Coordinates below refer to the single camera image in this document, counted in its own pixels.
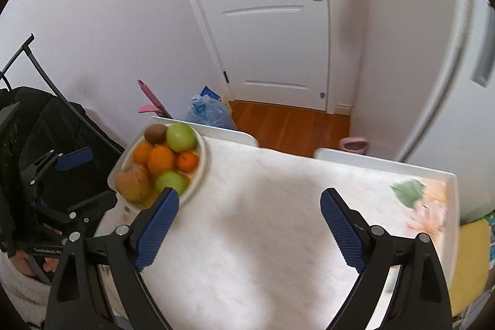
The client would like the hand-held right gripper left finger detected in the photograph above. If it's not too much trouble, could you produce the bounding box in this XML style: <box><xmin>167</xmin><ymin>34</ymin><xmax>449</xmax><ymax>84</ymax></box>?
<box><xmin>46</xmin><ymin>187</ymin><xmax>180</xmax><ymax>330</ymax></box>

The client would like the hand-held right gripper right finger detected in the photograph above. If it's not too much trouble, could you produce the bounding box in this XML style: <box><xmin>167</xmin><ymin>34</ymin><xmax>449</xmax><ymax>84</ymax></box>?
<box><xmin>320</xmin><ymin>188</ymin><xmax>453</xmax><ymax>330</ymax></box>

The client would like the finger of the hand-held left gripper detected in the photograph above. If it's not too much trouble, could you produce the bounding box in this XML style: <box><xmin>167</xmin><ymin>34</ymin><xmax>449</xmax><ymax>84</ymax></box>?
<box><xmin>37</xmin><ymin>192</ymin><xmax>118</xmax><ymax>228</ymax></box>
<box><xmin>23</xmin><ymin>147</ymin><xmax>93</xmax><ymax>184</ymax></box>

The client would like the green apple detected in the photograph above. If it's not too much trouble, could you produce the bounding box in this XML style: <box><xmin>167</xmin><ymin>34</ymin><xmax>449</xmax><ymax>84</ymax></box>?
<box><xmin>155</xmin><ymin>171</ymin><xmax>189</xmax><ymax>195</ymax></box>
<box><xmin>166</xmin><ymin>122</ymin><xmax>196</xmax><ymax>153</ymax></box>

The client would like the brown pear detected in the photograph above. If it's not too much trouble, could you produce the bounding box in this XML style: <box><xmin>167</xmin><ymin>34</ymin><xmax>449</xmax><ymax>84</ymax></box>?
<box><xmin>115</xmin><ymin>165</ymin><xmax>152</xmax><ymax>202</ymax></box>

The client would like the orange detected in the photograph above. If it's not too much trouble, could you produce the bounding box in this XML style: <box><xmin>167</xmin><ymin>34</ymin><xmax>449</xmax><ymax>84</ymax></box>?
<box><xmin>132</xmin><ymin>142</ymin><xmax>155</xmax><ymax>165</ymax></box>
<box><xmin>148</xmin><ymin>146</ymin><xmax>176</xmax><ymax>177</ymax></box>

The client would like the cream bowl with snowman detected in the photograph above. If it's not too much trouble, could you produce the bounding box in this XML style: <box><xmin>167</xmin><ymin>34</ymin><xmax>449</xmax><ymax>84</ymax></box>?
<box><xmin>107</xmin><ymin>123</ymin><xmax>209</xmax><ymax>209</ymax></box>

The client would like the brown kiwi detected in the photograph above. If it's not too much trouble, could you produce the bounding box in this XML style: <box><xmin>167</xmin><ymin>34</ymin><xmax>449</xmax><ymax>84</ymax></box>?
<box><xmin>144</xmin><ymin>124</ymin><xmax>169</xmax><ymax>144</ymax></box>

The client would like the person's left hand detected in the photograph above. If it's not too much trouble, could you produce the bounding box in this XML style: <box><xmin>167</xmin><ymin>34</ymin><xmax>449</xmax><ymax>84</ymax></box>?
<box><xmin>8</xmin><ymin>251</ymin><xmax>60</xmax><ymax>278</ymax></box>

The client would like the white fuzzy cloth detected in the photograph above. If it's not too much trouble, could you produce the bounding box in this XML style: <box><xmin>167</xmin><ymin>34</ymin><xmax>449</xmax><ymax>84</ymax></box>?
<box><xmin>0</xmin><ymin>249</ymin><xmax>53</xmax><ymax>327</ymax></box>

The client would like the small tangerine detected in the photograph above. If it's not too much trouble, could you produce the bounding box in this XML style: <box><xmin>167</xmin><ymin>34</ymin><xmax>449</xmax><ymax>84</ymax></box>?
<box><xmin>177</xmin><ymin>151</ymin><xmax>199</xmax><ymax>173</ymax></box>

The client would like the white floral tablecloth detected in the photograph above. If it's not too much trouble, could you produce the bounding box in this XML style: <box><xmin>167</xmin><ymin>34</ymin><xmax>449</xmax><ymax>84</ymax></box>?
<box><xmin>93</xmin><ymin>137</ymin><xmax>451</xmax><ymax>330</ymax></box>

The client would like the black metal rack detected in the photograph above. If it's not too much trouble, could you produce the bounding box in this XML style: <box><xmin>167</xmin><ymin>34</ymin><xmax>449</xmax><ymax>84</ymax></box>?
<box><xmin>0</xmin><ymin>33</ymin><xmax>126</xmax><ymax>156</ymax></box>

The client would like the blue water bottle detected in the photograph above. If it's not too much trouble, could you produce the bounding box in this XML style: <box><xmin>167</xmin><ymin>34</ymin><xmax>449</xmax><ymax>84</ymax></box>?
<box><xmin>186</xmin><ymin>86</ymin><xmax>236</xmax><ymax>130</ymax></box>

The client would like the yellow cushion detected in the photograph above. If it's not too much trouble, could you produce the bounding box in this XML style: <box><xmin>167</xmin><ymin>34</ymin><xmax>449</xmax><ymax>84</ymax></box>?
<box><xmin>450</xmin><ymin>220</ymin><xmax>491</xmax><ymax>317</ymax></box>

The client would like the white wardrobe door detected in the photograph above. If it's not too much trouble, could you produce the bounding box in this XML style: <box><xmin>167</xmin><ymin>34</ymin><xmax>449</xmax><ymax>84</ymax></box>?
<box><xmin>398</xmin><ymin>0</ymin><xmax>495</xmax><ymax>226</ymax></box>

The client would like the grey wardrobe handle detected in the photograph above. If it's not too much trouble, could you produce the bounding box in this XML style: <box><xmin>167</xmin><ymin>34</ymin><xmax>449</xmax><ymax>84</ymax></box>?
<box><xmin>472</xmin><ymin>7</ymin><xmax>495</xmax><ymax>87</ymax></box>

